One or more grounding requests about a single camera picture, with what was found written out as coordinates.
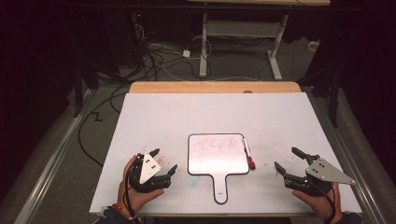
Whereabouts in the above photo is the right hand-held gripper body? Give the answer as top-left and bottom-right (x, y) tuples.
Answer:
(282, 154), (357, 198)

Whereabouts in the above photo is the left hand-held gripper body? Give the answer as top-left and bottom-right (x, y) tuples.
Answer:
(128, 151), (173, 193)

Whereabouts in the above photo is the red whiteboard marker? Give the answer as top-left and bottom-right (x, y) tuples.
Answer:
(242, 136), (257, 171)

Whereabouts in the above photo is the small whiteboard with handle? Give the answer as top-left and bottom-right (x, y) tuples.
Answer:
(187, 133), (251, 205)

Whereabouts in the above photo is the person's left hand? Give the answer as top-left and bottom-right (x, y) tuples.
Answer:
(116, 155), (165, 217)

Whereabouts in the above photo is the person's right hand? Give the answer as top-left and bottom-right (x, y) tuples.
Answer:
(291, 182), (344, 224)

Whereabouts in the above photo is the large white table sheet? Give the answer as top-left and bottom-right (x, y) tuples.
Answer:
(89, 92), (363, 216)

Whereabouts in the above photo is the black metal stand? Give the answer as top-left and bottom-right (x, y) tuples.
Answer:
(72, 57), (101, 119)
(309, 60), (343, 129)

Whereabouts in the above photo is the wooden table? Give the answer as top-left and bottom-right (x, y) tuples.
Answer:
(128, 81), (353, 218)

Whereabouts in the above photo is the white power strip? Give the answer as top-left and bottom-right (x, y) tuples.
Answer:
(306, 40), (321, 53)

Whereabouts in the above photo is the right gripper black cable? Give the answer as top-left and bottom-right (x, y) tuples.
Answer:
(307, 178), (338, 224)

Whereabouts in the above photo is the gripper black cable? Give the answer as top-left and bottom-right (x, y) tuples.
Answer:
(122, 161), (140, 220)
(307, 178), (338, 224)

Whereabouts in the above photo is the metal floor rail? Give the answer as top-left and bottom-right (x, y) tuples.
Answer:
(306, 88), (389, 224)
(13, 89), (96, 224)

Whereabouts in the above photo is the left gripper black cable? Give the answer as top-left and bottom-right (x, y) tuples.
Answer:
(122, 161), (140, 220)

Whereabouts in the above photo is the red wrist bracelet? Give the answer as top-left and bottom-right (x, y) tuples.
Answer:
(111, 203), (138, 221)

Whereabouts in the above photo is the long black floor cable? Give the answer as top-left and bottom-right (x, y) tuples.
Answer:
(78, 83), (132, 168)

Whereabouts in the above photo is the tangle of black cables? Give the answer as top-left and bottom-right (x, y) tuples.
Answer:
(129, 12), (214, 82)

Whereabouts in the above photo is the white metal desk frame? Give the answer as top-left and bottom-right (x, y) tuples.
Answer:
(186, 0), (332, 81)

